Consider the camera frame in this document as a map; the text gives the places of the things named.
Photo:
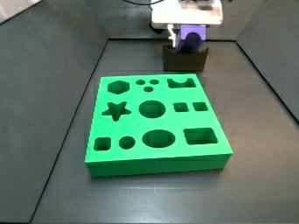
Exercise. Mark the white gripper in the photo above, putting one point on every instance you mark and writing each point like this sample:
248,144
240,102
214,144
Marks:
172,13

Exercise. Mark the dark brown cradle fixture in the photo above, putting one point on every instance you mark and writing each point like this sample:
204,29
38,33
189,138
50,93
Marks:
184,62

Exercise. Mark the green shape-sorter board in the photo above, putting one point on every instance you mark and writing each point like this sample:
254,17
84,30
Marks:
154,126

